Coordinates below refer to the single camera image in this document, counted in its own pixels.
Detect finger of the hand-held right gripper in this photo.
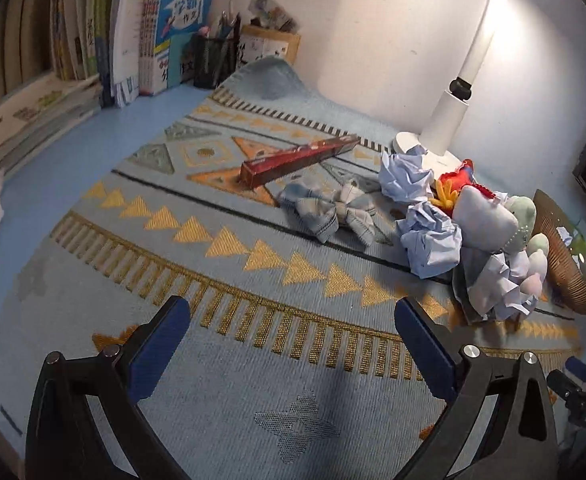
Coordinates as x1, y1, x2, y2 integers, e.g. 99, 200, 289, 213
547, 355, 586, 408

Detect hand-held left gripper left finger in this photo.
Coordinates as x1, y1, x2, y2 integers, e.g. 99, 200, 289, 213
26, 296, 191, 480

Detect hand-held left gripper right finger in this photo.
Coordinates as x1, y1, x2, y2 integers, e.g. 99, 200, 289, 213
394, 297, 558, 480

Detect brown wicker basket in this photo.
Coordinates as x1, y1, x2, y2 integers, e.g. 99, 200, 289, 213
533, 189, 586, 316

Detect pale blue paper ball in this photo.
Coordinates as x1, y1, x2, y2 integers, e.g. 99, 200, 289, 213
465, 250, 541, 322
378, 146, 436, 205
397, 201, 462, 279

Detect white cat plush toy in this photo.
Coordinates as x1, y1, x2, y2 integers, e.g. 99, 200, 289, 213
453, 185, 520, 253

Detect red and yellow plush toy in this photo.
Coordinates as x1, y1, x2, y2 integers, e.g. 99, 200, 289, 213
428, 180, 458, 210

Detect pastel green plush toy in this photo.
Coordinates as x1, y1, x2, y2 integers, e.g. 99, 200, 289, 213
505, 195, 551, 311

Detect blue patterned woven mat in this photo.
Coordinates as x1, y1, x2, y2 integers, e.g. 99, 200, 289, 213
0, 57, 586, 480

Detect blue plaid fabric bow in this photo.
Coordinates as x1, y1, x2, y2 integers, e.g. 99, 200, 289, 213
278, 177, 381, 247

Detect red snack packet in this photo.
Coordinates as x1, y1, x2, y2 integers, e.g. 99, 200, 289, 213
438, 158, 496, 198

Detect long red box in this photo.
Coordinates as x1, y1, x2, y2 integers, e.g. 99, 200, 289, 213
239, 134, 361, 191

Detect white desk lamp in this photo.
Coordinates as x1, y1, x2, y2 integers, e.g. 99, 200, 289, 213
390, 0, 581, 171

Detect stack of flat books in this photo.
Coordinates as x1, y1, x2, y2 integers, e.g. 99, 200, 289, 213
0, 72, 105, 186

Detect black mesh pen holder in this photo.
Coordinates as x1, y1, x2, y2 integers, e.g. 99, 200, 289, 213
191, 35, 239, 90

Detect blue boxed book set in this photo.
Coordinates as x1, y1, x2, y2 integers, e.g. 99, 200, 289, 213
138, 0, 219, 97

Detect wooden desk box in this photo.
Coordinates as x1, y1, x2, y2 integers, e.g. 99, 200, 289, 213
237, 24, 302, 68

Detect row of upright books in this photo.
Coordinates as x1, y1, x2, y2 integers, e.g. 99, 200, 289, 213
48, 0, 141, 107

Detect bunch of pens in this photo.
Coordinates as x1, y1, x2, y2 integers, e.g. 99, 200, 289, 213
199, 2, 242, 41

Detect printed cards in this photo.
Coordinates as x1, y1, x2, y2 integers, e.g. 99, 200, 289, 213
248, 0, 299, 33

